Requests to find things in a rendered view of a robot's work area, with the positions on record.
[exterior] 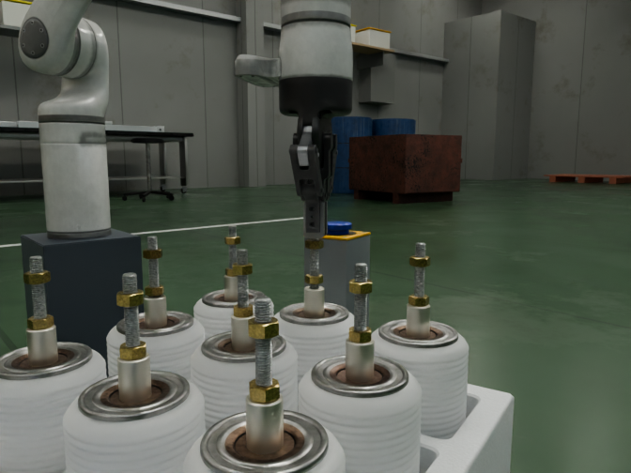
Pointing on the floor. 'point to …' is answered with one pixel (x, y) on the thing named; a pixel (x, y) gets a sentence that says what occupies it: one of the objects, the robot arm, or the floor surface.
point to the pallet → (589, 178)
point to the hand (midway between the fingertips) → (315, 219)
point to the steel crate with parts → (406, 167)
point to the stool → (148, 170)
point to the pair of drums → (345, 127)
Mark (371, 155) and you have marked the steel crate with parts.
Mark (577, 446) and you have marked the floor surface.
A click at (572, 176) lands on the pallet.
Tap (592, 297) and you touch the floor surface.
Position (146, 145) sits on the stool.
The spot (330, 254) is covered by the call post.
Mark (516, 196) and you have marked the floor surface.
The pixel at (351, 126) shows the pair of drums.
